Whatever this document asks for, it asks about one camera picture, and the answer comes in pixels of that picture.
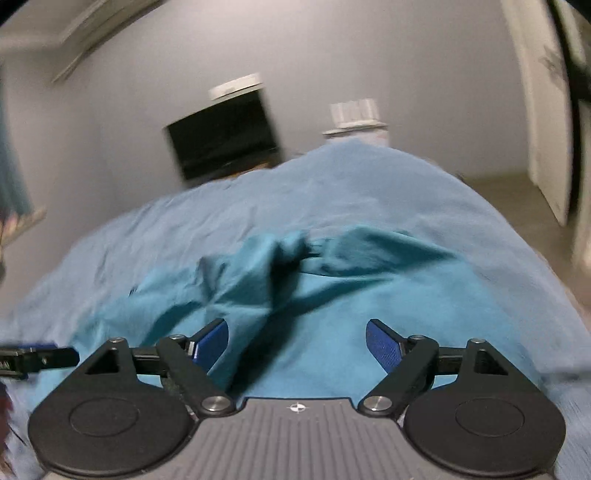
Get teal hooded sweatshirt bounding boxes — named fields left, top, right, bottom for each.
left=72, top=227, right=539, bottom=400

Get wooden window sill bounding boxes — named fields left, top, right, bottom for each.
left=1, top=208, right=47, bottom=248

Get blue window curtain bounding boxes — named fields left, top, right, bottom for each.
left=0, top=84, right=34, bottom=221

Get blue bed blanket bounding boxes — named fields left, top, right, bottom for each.
left=1, top=141, right=590, bottom=479

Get black flat screen television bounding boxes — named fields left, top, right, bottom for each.
left=165, top=88, right=283, bottom=186

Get white mini fridge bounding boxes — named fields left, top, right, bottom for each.
left=322, top=122, right=390, bottom=147

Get white wifi router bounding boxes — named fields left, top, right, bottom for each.
left=329, top=98, right=381, bottom=129

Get white wall power strip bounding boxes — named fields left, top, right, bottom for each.
left=208, top=73, right=263, bottom=102

